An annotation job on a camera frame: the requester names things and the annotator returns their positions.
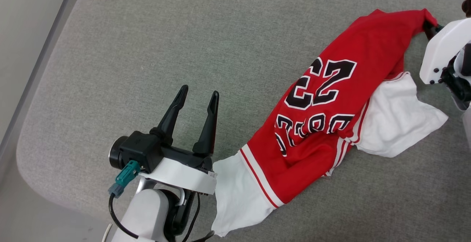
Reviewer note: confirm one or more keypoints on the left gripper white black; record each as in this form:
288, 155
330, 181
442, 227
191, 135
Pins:
180, 174

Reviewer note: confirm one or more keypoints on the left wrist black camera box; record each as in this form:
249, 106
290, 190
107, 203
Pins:
138, 151

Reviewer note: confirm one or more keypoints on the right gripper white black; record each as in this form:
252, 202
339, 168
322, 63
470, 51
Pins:
445, 54

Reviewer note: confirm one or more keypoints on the red white basketball jersey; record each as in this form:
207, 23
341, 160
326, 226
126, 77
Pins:
323, 124

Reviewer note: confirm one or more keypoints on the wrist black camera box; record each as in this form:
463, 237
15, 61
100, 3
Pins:
138, 151
467, 4

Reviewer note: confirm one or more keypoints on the grey fabric sofa seat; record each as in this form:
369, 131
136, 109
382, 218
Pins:
184, 43

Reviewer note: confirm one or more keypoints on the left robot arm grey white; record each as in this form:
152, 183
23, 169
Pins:
151, 216

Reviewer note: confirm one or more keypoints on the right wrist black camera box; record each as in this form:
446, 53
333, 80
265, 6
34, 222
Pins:
467, 4

